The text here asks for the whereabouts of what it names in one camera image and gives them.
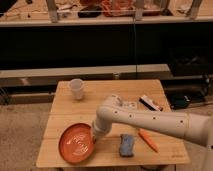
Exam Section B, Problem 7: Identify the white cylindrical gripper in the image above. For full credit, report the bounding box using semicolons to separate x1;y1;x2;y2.
92;121;112;142

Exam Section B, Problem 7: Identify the orange ceramic bowl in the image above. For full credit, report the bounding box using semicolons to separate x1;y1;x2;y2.
58;123;94;164

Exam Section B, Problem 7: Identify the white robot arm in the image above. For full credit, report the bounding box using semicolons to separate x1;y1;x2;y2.
92;95;213;171

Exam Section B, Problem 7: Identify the blue sponge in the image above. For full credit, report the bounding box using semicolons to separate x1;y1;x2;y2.
119;134;134;157

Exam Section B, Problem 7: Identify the orange toy carrot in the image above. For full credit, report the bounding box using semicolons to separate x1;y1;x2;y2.
138;129;159;153

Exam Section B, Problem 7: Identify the wooden table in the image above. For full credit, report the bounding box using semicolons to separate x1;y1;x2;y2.
36;80;189;168

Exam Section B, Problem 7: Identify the white plastic cup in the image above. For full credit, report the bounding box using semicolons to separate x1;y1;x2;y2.
69;79;84;100

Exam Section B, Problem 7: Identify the black and red marker box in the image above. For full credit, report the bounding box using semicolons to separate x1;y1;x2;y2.
139;95;163;111

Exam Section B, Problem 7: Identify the red cloth on shelf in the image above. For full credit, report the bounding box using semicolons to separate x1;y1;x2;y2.
101;0;134;17

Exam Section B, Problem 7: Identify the grey metal shelf rail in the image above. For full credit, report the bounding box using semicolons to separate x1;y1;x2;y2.
0;64;172;87

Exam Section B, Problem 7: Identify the black vertical cable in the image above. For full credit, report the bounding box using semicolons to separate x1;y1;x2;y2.
132;16;139;80

